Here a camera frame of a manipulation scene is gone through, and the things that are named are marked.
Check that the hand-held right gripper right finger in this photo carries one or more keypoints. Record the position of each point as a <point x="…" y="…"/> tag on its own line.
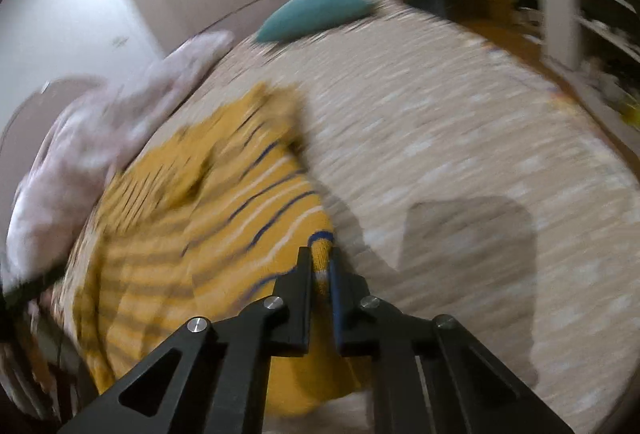
<point x="338" y="309"/>

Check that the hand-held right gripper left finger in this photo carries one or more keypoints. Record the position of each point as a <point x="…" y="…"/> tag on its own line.
<point x="299" y="299"/>

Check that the yellow striped sweater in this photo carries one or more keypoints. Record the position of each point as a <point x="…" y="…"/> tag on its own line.
<point x="240" y="224"/>

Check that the beige dotted bedspread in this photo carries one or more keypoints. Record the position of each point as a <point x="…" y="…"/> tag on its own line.
<point x="450" y="139"/>

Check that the pink duvet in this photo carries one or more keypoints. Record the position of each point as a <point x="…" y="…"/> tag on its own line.
<point x="90" y="139"/>

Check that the teal pillow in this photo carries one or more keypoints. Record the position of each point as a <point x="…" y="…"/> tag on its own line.
<point x="315" y="9"/>

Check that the small yellow item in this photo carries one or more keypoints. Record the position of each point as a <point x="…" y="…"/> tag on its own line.
<point x="631" y="108"/>

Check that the white shelf unit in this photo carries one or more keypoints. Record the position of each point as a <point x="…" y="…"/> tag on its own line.
<point x="560" y="14"/>

